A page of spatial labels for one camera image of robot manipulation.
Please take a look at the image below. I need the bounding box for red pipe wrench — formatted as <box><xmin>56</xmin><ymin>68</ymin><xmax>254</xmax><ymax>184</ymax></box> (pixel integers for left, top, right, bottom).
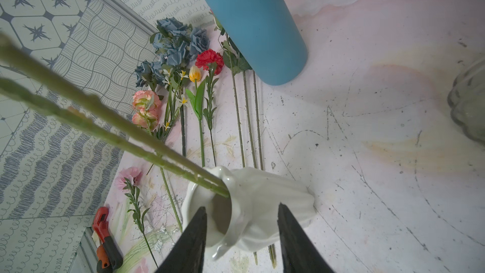
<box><xmin>92</xmin><ymin>207</ymin><xmax>123</xmax><ymax>272</ymax></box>

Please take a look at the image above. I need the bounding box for pink carnation stem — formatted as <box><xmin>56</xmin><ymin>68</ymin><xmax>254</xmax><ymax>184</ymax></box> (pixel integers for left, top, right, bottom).
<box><xmin>114</xmin><ymin>167</ymin><xmax>159</xmax><ymax>268</ymax></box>

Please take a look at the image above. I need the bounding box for white ribbed vase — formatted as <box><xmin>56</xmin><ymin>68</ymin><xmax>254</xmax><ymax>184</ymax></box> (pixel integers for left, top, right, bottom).
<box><xmin>181</xmin><ymin>166</ymin><xmax>316</xmax><ymax>261</ymax></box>

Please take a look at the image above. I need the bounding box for clear glass vase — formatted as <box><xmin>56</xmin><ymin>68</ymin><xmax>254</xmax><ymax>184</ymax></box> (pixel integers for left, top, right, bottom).
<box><xmin>447</xmin><ymin>56</ymin><xmax>484</xmax><ymax>145</ymax></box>

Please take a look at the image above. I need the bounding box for pink rose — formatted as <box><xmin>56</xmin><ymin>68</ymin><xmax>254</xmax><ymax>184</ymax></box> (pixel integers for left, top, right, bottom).
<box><xmin>0</xmin><ymin>33</ymin><xmax>228</xmax><ymax>190</ymax></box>

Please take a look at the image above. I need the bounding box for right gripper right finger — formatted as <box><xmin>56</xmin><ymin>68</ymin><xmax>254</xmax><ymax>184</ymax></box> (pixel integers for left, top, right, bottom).
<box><xmin>277</xmin><ymin>203</ymin><xmax>334</xmax><ymax>273</ymax></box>

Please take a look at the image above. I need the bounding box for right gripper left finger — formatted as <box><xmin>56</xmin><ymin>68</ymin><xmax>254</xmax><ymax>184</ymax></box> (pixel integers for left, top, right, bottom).
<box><xmin>155</xmin><ymin>207</ymin><xmax>207</xmax><ymax>273</ymax></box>

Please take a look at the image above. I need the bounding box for blue cylindrical vase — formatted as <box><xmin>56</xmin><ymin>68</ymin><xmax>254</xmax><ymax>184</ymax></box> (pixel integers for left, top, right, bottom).
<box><xmin>205</xmin><ymin>0</ymin><xmax>308</xmax><ymax>86</ymax></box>

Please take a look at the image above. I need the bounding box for bunch of artificial flowers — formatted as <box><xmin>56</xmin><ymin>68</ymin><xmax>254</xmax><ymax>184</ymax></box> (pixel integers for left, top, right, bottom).
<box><xmin>130</xmin><ymin>7</ymin><xmax>277</xmax><ymax>270</ymax></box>

